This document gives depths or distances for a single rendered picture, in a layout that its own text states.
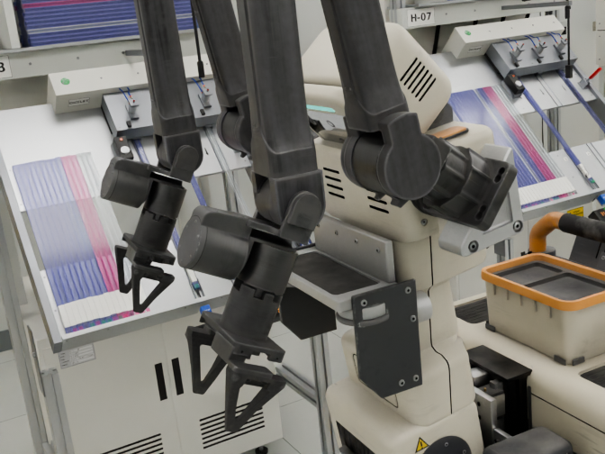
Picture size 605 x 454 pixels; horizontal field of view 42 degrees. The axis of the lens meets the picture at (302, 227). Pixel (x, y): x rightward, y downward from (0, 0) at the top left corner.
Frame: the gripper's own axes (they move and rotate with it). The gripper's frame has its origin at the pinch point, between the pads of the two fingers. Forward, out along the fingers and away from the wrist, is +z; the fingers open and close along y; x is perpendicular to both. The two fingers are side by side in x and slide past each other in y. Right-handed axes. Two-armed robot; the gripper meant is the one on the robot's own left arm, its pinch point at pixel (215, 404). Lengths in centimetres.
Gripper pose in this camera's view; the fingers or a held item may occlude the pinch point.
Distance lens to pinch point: 92.6
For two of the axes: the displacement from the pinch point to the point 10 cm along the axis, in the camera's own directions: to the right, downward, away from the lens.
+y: 4.7, 2.5, -8.4
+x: 8.1, 2.5, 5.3
